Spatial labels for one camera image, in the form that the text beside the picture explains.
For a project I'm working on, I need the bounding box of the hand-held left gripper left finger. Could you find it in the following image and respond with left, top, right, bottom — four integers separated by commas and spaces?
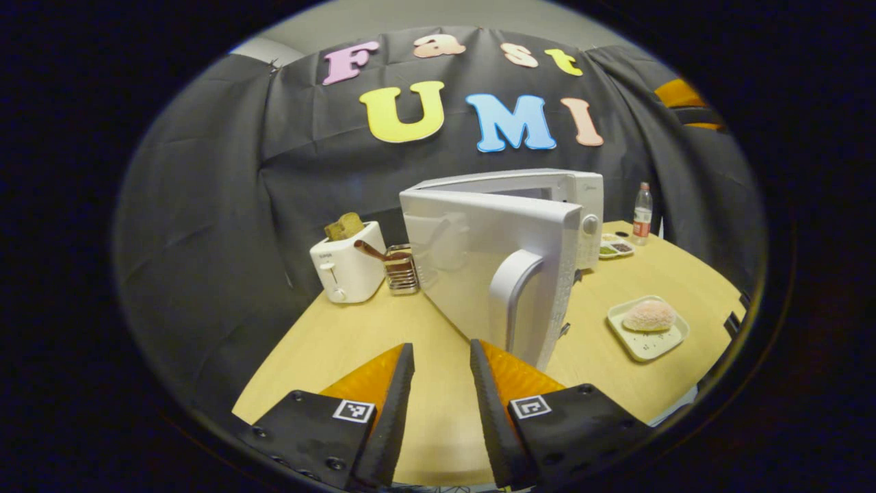
235, 342, 416, 492

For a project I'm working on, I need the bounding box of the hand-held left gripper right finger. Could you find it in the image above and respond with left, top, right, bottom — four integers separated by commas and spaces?
469, 338, 656, 492

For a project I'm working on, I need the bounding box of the white microwave oven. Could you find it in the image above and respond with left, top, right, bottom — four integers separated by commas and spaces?
399, 168, 605, 374

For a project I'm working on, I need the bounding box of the pink round bread bun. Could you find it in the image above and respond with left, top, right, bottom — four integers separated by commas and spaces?
621, 299, 678, 334

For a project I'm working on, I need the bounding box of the red label water bottle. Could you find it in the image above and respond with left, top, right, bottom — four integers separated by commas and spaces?
632, 182, 654, 246

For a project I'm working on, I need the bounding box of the divided dish of beans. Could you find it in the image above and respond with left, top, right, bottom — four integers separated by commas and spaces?
599, 233, 636, 260

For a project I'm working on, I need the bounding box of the metal utensil holder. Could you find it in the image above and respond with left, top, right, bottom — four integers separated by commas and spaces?
385, 244, 420, 296

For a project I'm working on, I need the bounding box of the white toaster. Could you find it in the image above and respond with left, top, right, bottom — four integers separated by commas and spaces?
309, 220, 387, 304

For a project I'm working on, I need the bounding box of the pale green tray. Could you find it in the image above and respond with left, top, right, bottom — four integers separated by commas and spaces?
606, 295, 691, 362

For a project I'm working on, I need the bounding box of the brown wooden spoon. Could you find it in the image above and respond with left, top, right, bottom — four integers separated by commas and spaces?
354, 240, 413, 264

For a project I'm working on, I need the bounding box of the brown toast slice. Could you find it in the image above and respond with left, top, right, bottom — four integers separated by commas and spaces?
324, 212, 365, 242

